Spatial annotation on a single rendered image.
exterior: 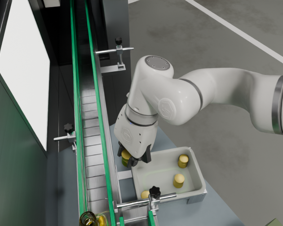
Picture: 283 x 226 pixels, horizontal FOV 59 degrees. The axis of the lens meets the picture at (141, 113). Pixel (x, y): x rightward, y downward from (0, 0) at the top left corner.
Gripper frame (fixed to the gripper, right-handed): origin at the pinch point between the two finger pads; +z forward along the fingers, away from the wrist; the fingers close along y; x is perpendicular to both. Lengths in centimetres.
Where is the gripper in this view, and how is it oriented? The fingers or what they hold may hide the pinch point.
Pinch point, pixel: (128, 155)
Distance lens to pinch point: 67.3
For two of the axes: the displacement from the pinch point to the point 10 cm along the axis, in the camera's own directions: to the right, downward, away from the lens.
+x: 7.5, -3.1, 5.9
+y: 6.2, 6.2, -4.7
